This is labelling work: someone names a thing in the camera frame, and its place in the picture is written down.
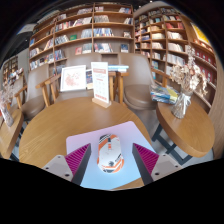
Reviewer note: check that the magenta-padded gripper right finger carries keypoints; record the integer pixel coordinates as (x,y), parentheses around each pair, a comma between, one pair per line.
(146,159)

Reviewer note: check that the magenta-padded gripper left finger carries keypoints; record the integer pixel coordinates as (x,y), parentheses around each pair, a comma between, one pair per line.
(78,159)

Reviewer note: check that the white orange black computer mouse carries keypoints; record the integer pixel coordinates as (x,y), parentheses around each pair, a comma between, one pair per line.
(110,155)

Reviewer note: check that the pale pink blue mouse pad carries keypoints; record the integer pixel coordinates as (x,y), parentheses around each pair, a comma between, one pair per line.
(130,133)

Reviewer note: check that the round wooden side table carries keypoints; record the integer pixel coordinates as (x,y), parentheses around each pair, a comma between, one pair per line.
(10,133)
(186,130)

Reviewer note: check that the glass vase with dried flowers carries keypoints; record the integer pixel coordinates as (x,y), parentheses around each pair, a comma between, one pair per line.
(181,105)
(6,115)

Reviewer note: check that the stack of colourful books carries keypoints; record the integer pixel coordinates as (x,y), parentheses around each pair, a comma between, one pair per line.
(163,95)

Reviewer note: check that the beige armchair with wooden arms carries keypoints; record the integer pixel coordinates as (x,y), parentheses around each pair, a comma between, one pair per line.
(33,100)
(138,90)
(83,58)

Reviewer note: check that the white framed floral picture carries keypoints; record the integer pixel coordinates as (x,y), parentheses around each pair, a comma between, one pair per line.
(73,79)

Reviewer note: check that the white sign on wooden base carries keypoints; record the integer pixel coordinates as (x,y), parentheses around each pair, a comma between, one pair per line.
(100,81)

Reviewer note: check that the dark cover book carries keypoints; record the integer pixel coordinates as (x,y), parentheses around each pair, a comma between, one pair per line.
(89,78)

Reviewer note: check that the light blue book stack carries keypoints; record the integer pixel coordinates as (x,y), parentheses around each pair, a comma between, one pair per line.
(118,68)

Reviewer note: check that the distant wooden bookshelf unit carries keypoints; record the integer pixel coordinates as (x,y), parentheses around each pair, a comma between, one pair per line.
(10,68)

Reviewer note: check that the curved wooden bookshelf unit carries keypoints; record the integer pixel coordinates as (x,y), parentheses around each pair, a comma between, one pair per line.
(166,36)

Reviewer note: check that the white hanging ceiling panel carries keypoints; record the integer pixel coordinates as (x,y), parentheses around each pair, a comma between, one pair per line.
(26,29)

